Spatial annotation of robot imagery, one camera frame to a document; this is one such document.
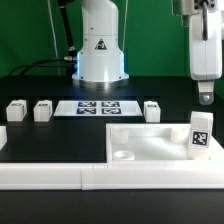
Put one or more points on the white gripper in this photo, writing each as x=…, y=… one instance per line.
x=205, y=55

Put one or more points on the white square table top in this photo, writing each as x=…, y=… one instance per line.
x=146, y=142

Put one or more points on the white U-shaped obstacle fence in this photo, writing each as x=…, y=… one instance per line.
x=183, y=174

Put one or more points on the white marker base plate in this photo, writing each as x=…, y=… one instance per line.
x=72, y=108

